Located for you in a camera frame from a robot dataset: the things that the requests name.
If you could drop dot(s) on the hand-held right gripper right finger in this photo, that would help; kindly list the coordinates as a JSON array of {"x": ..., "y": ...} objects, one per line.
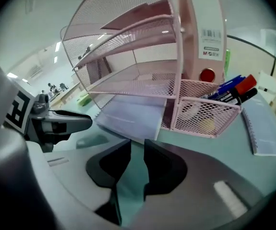
[{"x": 200, "y": 183}]

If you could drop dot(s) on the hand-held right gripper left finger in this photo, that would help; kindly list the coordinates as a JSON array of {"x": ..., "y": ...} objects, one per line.
[{"x": 85, "y": 162}]

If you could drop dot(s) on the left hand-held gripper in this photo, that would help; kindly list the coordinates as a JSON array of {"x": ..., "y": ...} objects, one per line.
[{"x": 19, "y": 109}]

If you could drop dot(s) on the purple notebook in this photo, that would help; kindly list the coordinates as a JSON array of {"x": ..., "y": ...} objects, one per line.
[
  {"x": 265, "y": 130},
  {"x": 133, "y": 118}
]

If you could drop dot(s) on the pink drawer organiser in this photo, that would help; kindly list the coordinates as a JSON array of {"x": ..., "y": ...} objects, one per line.
[{"x": 128, "y": 56}]

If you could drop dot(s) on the green portable fan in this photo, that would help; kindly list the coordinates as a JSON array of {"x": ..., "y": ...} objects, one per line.
[{"x": 84, "y": 100}]

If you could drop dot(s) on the blue marker pen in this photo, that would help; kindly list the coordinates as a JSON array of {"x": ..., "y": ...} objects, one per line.
[{"x": 224, "y": 86}]

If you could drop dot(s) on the black marker pen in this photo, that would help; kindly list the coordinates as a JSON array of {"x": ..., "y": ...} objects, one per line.
[{"x": 248, "y": 95}]

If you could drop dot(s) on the red marker pen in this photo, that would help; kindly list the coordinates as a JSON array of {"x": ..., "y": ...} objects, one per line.
[{"x": 245, "y": 84}]

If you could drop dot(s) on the white side shelf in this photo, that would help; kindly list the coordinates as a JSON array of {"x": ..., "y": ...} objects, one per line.
[{"x": 268, "y": 85}]

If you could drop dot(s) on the small green bottle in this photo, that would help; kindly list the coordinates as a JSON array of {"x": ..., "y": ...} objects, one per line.
[{"x": 227, "y": 61}]

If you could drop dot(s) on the pink file box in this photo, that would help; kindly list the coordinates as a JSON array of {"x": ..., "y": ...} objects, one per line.
[{"x": 200, "y": 15}]

